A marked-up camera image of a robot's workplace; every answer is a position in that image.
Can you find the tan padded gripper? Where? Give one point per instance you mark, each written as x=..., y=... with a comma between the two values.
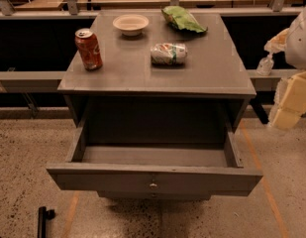
x=299, y=45

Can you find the grey lower drawer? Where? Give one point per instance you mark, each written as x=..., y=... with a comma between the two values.
x=152, y=195

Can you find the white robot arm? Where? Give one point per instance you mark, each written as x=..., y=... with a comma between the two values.
x=295, y=48

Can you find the grey top drawer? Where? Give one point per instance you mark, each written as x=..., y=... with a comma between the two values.
x=184, y=154

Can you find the red soda can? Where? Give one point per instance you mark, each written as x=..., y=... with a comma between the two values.
x=88, y=47

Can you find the crushed white green can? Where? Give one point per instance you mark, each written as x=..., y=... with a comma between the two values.
x=168, y=53

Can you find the green chip bag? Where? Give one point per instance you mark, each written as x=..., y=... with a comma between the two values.
x=181, y=19

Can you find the clear sanitizer pump bottle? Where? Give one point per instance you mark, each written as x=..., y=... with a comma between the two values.
x=265, y=65

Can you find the grey wooden cabinet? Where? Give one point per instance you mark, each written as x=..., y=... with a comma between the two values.
x=150, y=106

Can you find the black object on floor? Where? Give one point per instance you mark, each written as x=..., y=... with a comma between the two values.
x=43, y=216

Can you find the metal railing frame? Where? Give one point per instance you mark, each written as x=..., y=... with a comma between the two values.
x=33, y=80

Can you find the grey drawer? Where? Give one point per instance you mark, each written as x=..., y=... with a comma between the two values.
x=152, y=195
x=184, y=154

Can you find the white paper bowl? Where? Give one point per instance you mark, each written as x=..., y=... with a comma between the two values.
x=131, y=24

